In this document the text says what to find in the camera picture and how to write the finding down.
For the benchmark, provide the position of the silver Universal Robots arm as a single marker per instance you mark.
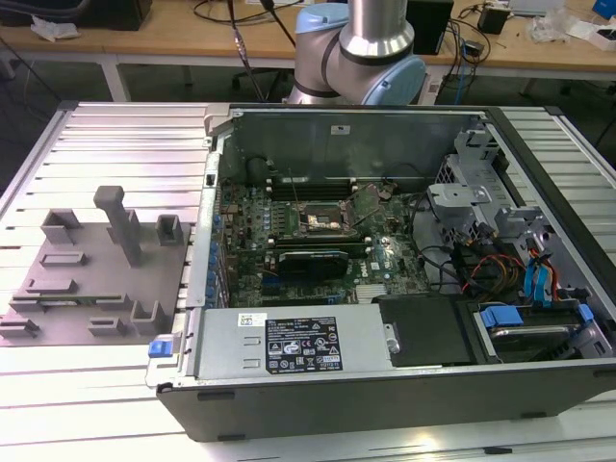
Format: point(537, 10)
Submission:
point(361, 58)

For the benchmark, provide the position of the CPU socket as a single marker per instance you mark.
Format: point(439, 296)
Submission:
point(320, 222)

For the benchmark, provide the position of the black graphics card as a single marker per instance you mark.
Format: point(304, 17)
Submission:
point(313, 262)

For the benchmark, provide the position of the black RAM slot white latches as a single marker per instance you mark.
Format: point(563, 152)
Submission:
point(317, 190)
point(317, 179)

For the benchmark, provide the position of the round coin battery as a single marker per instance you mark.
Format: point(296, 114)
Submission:
point(385, 192)

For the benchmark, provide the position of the small silver heatsink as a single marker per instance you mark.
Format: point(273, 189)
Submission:
point(370, 292)

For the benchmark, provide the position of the green motherboard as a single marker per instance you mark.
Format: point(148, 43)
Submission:
point(394, 269)

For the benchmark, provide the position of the silver power supply unit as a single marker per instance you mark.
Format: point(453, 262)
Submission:
point(231, 346)

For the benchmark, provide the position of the silver metal drive cage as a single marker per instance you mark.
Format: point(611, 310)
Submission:
point(457, 197)

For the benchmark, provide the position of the grey plastic parts rack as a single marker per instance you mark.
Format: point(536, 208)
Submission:
point(144, 289)

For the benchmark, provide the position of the open black PC case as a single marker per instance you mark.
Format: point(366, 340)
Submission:
point(337, 404)

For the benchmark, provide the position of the blue case latch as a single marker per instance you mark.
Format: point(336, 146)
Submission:
point(161, 349)

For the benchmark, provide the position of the hard disk in blue carrier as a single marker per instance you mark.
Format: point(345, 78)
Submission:
point(503, 317)

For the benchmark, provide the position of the green RAM stick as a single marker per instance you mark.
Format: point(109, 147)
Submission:
point(82, 300)

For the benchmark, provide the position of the wooden desk white legs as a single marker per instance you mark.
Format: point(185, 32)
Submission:
point(144, 38)

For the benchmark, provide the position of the small black box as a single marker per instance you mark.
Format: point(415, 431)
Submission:
point(493, 21)

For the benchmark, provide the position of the large black box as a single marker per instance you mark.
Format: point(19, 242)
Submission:
point(96, 12)

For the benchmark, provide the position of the clear plastic bag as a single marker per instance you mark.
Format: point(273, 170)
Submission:
point(548, 24)

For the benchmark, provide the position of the crumpled white paper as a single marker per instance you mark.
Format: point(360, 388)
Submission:
point(53, 29)

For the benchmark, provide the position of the white cardboard box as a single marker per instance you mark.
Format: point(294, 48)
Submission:
point(584, 31)

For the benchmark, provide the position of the blue box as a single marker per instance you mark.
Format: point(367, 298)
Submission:
point(606, 8)

